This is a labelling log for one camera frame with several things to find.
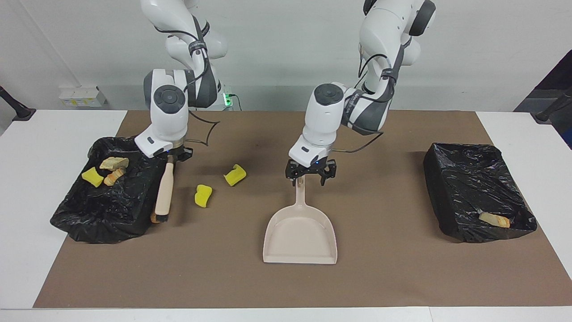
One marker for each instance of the orange croissant piece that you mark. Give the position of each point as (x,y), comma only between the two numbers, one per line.
(114,176)

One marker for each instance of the yellow sponge piece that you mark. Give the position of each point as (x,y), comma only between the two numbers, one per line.
(203,196)
(92,177)
(234,175)

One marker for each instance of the pale bread chunk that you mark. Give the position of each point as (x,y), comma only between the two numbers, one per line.
(114,162)

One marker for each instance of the beige plastic dustpan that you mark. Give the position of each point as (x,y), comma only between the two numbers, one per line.
(299,237)

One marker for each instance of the white socket box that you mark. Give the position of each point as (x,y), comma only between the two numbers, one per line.
(82,97)

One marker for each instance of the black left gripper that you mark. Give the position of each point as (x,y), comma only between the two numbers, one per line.
(313,169)

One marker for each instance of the orange white bread slice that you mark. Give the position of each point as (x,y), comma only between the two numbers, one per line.
(494,220)

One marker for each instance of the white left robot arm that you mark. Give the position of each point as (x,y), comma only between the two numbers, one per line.
(321,116)

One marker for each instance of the brown bread nugget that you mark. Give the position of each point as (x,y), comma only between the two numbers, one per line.
(153,218)

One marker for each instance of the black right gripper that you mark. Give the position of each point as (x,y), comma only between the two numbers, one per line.
(176,154)

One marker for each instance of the black bag-lined bin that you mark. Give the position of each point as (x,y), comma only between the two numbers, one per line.
(464,179)
(125,210)

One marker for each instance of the brown table mat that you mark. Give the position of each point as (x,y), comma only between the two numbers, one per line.
(223,277)

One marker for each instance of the beige hand brush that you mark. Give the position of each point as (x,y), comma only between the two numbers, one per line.
(164,192)

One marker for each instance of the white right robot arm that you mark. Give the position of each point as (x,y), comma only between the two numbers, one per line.
(170,116)

